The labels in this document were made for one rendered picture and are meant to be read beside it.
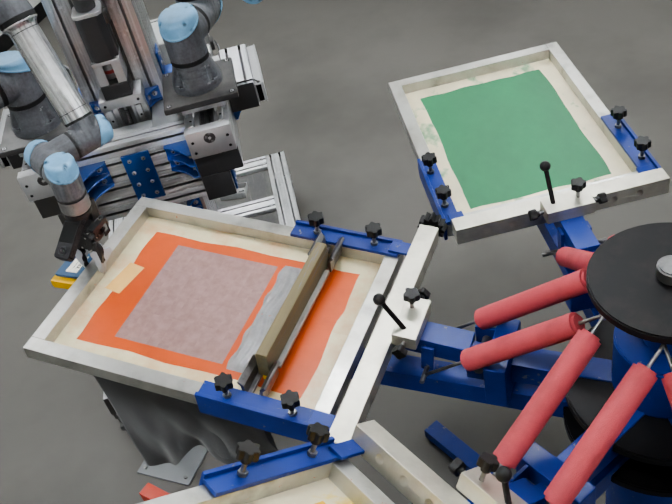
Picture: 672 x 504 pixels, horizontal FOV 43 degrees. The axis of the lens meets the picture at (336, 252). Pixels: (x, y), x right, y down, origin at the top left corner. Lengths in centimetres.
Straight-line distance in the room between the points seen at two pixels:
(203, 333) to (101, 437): 138
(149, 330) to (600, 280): 111
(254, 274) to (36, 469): 153
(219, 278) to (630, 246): 106
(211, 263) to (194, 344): 28
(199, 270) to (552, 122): 117
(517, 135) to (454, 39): 255
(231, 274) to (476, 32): 325
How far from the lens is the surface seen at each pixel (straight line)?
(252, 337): 212
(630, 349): 182
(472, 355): 189
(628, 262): 174
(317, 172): 431
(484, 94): 290
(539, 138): 268
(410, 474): 163
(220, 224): 240
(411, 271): 212
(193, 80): 260
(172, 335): 218
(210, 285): 227
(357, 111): 469
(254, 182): 400
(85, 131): 227
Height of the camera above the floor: 252
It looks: 41 degrees down
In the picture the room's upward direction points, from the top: 14 degrees counter-clockwise
